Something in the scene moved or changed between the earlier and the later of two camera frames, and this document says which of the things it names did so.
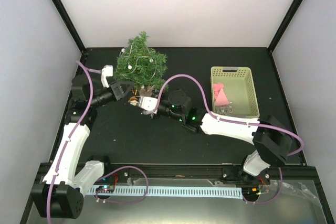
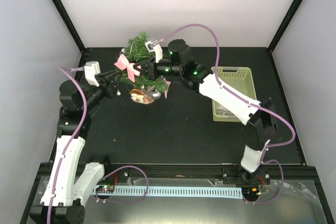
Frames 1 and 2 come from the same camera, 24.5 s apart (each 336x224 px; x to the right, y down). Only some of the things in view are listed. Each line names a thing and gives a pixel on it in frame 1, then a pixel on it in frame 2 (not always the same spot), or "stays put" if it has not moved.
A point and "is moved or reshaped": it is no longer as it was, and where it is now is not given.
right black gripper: (155, 117) to (151, 72)
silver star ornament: (224, 110) stays put
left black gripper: (116, 90) to (105, 82)
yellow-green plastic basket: (233, 91) stays put
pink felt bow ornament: (217, 87) is moved or reshaped
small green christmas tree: (138, 63) stays put
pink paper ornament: (221, 99) is moved or reshaped
